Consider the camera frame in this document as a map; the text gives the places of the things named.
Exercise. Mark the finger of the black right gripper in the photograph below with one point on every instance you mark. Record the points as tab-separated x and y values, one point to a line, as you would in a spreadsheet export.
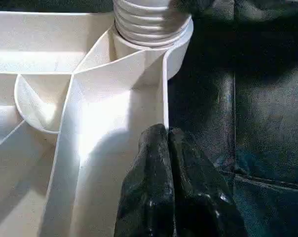
182	6

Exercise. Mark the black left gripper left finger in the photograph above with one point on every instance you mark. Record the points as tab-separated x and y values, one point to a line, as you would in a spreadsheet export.
149	185

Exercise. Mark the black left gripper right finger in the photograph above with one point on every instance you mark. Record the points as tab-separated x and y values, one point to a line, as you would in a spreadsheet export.
200	197

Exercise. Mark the white plastic table leg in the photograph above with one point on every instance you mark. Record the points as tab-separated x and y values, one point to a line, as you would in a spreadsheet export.
144	22

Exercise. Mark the white plastic table top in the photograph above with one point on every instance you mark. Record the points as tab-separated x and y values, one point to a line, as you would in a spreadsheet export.
65	98

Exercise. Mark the black mat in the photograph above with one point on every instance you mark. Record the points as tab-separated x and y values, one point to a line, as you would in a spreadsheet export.
262	111

